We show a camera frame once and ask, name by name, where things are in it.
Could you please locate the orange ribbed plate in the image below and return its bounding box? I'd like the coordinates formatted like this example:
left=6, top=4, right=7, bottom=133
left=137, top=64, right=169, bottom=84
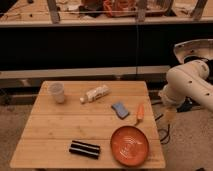
left=110, top=126, right=149, bottom=167

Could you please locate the white plastic bottle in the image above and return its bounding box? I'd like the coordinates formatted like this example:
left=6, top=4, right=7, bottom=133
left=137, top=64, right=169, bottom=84
left=80, top=85, right=110, bottom=104

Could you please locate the orange object on shelf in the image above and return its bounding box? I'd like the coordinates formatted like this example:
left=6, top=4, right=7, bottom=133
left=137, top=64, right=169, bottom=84
left=103, top=0, right=136, bottom=17

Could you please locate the blue sponge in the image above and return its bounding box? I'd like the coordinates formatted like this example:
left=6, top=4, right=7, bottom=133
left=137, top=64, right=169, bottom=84
left=111, top=102, right=129, bottom=119

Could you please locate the orange carrot toy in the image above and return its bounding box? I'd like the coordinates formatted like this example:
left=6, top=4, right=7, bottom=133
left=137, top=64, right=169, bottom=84
left=135, top=103, right=144, bottom=126

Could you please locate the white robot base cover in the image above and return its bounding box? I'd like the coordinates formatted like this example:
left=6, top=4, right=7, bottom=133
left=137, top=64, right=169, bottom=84
left=173, top=39, right=213, bottom=64

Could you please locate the wooden table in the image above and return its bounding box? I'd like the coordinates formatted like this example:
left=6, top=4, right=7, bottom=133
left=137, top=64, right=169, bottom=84
left=10, top=81, right=165, bottom=169

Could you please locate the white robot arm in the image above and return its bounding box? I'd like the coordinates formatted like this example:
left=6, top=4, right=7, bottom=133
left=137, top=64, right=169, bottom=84
left=159, top=60, right=213, bottom=123

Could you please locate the black cable on floor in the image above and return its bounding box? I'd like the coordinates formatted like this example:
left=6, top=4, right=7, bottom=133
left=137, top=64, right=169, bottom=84
left=154, top=113, right=172, bottom=145

